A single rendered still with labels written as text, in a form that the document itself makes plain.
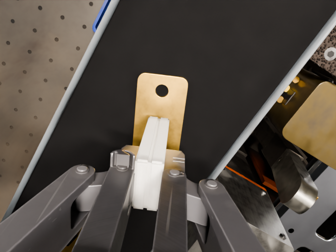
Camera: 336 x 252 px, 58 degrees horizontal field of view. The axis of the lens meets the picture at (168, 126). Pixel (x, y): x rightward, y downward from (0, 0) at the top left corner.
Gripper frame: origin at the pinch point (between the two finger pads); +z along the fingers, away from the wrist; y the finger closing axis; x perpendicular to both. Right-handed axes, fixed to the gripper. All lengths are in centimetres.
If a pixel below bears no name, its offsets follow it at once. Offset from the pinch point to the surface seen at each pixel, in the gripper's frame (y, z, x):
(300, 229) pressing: 22.7, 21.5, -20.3
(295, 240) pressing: 22.5, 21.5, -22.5
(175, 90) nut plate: 0.9, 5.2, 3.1
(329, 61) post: 14.6, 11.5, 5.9
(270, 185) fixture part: 21.7, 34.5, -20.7
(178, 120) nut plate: 1.4, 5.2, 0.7
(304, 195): 16.0, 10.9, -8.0
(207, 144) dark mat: 4.1, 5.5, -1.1
